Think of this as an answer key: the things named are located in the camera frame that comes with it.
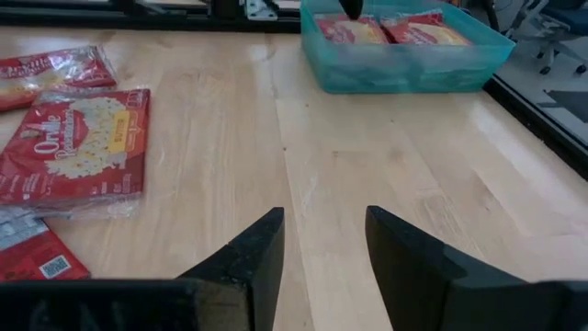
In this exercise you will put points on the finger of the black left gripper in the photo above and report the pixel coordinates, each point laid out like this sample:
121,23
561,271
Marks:
346,7
357,7

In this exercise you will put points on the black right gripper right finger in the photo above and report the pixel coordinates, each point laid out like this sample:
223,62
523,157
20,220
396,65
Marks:
459,303

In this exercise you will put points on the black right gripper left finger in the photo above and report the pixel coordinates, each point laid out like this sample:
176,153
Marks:
138,305

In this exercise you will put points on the red Orville popcorn bag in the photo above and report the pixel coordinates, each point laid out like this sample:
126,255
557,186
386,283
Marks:
78,147
351,32
50,73
32,257
427,32

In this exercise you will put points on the teal plastic basket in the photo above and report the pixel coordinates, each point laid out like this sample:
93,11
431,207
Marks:
404,69

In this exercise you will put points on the blue office chair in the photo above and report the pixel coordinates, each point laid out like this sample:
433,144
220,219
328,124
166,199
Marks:
565,11

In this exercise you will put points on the black mat hazard stripes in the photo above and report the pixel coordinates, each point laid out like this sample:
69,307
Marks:
569,103

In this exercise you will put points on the silver metal bracket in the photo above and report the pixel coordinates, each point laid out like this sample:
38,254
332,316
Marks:
262,10

